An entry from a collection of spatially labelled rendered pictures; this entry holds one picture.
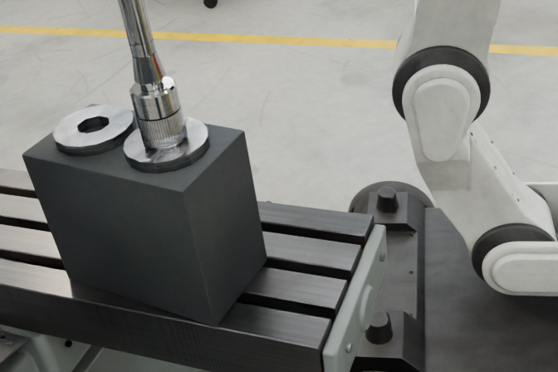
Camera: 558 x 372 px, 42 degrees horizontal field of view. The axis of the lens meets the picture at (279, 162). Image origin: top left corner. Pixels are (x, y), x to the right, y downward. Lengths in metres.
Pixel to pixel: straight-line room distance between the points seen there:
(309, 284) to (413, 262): 0.60
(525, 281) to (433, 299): 0.19
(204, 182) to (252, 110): 2.47
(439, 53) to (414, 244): 0.51
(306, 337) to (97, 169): 0.28
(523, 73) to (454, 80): 2.29
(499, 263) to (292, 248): 0.47
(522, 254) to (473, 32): 0.39
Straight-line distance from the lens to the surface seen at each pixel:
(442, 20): 1.07
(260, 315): 0.83
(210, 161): 0.74
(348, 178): 2.68
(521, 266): 1.27
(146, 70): 0.72
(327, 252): 0.89
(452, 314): 1.37
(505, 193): 1.23
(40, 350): 1.03
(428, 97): 1.07
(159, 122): 0.73
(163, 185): 0.72
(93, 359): 1.16
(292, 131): 3.00
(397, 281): 1.39
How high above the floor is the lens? 1.55
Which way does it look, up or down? 33 degrees down
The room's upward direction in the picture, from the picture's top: 9 degrees counter-clockwise
